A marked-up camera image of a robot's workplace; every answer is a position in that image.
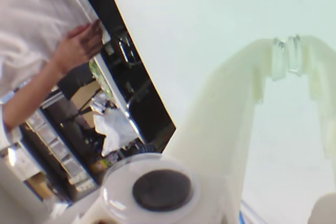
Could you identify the shelf with small drawers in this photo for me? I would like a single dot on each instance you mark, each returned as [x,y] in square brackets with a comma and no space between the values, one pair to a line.
[52,140]

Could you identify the white plastic bag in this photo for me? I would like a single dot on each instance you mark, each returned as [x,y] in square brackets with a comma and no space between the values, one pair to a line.
[115,127]

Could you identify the person's right hand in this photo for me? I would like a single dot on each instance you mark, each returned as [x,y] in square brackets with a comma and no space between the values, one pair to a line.
[78,45]

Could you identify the black and tan chair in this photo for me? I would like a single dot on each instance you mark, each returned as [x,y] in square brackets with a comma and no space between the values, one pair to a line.
[76,77]

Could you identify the person wearing white shirt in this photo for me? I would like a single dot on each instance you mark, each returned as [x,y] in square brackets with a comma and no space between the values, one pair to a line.
[31,11]

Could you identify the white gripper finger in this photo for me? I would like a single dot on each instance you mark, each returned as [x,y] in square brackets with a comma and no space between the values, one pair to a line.
[223,116]
[323,77]

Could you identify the googly eye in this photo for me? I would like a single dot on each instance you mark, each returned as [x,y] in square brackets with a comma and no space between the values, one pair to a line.
[161,190]

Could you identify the person's right forearm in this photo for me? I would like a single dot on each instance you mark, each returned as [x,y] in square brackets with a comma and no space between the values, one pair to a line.
[29,95]

